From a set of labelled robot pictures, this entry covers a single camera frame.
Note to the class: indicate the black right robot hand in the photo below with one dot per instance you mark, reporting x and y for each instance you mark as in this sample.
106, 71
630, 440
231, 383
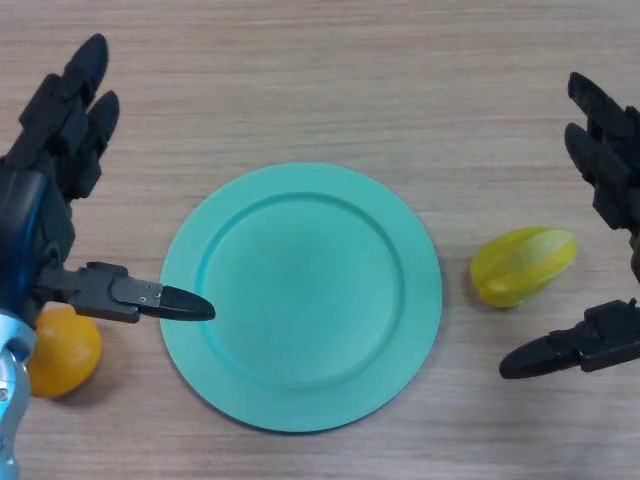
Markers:
607, 165

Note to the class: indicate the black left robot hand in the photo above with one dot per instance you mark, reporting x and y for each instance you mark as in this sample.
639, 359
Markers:
35, 200

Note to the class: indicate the yellow starfruit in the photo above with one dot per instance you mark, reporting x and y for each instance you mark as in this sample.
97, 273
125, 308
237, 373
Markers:
522, 266

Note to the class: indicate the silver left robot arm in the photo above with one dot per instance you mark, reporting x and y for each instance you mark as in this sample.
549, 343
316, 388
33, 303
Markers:
11, 390

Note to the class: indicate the green round plate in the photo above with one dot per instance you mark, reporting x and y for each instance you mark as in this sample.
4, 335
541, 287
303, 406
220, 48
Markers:
301, 297

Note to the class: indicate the orange fruit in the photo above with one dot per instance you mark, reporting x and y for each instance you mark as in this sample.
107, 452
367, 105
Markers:
67, 357

